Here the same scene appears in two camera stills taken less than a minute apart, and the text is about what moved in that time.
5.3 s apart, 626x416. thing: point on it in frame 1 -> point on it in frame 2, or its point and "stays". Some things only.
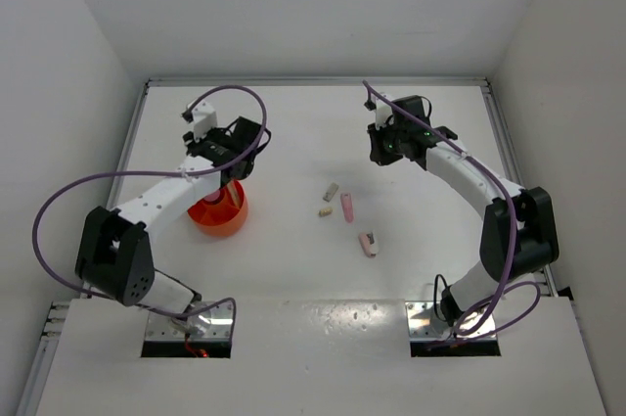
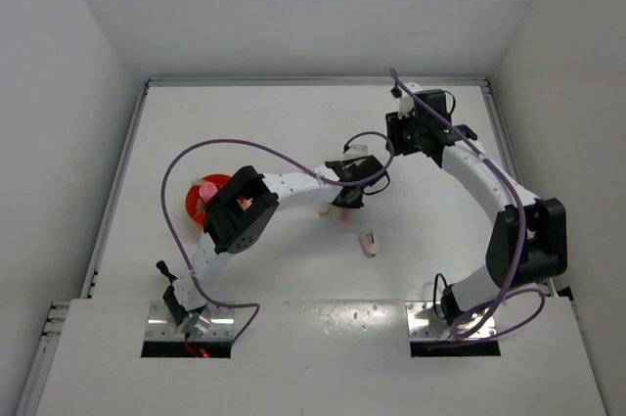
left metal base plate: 212,323 stays
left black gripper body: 213,136 -> 355,203
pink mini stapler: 369,245 stays
